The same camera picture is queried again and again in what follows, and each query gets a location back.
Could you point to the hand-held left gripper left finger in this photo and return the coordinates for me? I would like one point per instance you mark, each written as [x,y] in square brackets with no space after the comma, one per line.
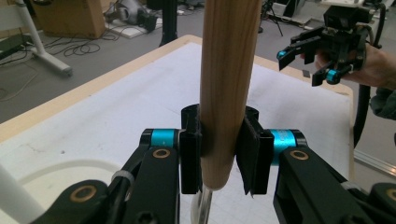
[190,155]

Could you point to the cardboard box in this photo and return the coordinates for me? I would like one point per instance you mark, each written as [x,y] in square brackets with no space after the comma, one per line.
[71,18]

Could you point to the white foam board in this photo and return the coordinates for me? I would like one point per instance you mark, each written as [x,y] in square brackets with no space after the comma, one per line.
[130,31]

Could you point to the aluminium rail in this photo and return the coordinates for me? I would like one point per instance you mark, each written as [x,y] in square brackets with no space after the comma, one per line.
[376,161]

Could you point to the white metal stand frame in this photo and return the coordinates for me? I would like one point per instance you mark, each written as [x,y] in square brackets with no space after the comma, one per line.
[49,59]

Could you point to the grey metal bracket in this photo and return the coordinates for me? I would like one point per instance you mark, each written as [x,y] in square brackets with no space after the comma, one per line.
[306,73]

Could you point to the black tripod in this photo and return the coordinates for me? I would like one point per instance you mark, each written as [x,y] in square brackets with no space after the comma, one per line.
[274,15]

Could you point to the black metal frame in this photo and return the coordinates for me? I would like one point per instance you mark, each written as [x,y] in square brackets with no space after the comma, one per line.
[168,21]

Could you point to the white grid mat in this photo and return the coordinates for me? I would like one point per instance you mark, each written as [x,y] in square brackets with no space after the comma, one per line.
[124,109]

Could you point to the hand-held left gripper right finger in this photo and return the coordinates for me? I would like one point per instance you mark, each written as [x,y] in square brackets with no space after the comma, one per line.
[258,155]

